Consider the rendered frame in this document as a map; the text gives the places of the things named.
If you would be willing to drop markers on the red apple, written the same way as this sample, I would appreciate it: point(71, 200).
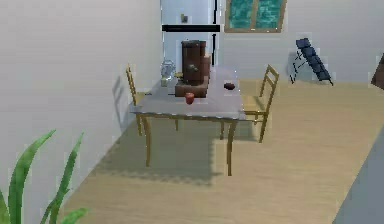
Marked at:
point(189, 98)

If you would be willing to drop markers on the grey top wooden table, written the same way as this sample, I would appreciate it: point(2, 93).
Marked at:
point(206, 103)

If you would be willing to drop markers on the small pale green cup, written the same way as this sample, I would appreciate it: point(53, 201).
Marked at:
point(164, 82)

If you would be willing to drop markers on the dark brown potato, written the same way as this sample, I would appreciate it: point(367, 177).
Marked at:
point(229, 86)

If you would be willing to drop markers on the brown coffee machine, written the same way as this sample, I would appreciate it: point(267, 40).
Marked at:
point(194, 66)

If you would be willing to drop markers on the clear glass jug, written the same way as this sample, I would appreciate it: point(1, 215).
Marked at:
point(167, 70)

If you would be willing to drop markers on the wooden slat back chair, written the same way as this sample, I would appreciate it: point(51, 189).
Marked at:
point(134, 87)
point(263, 100)

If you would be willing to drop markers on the pale grey fridge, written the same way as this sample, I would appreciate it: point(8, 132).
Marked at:
point(190, 26)

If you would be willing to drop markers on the wooden framed window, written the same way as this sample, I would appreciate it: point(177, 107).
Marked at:
point(255, 15)

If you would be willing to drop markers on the green house plant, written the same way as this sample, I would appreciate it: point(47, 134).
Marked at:
point(30, 186)

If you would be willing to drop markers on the dark brown furniture corner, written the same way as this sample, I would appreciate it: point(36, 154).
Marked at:
point(378, 74)

